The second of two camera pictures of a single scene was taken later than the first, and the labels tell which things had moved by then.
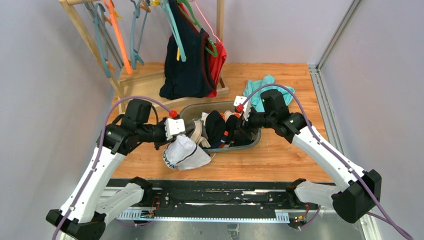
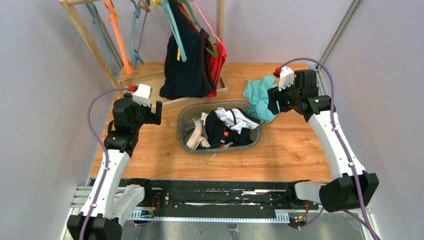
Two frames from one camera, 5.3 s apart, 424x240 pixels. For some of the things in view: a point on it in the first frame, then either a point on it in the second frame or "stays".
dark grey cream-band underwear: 197,131 stays
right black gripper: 249,122 → 274,102
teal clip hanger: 175,29 stays
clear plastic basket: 193,111 stays
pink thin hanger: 205,19 stays
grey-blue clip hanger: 99,10 → 116,62
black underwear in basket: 238,135 stays
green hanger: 195,23 stays
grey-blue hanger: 135,56 stays
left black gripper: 162,135 → 152,116
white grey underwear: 183,153 → 237,119
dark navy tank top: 190,79 stays
